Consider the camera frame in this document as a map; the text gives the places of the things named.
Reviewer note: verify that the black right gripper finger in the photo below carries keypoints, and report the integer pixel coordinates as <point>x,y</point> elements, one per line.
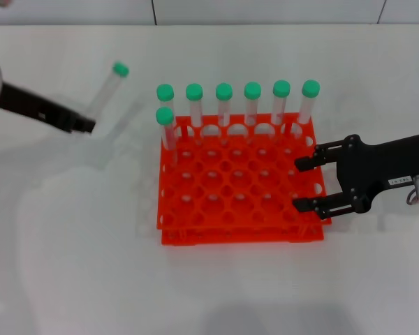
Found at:
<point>302,206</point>
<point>304,163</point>

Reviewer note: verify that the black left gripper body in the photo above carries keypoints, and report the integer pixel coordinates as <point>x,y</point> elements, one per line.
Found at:
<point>38,104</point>

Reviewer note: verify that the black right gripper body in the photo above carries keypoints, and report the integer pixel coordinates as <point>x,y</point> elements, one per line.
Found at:
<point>370,164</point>

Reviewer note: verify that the clear test tube green cap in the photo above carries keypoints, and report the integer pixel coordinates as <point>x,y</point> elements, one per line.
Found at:
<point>165,116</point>
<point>165,91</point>
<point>224,91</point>
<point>311,88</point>
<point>281,88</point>
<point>120,69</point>
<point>194,91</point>
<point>253,90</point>

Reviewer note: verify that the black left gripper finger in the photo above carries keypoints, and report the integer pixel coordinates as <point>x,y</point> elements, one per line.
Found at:
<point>85,125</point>

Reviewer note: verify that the orange test tube rack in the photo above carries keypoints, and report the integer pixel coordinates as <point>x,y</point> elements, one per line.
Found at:
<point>209,209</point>

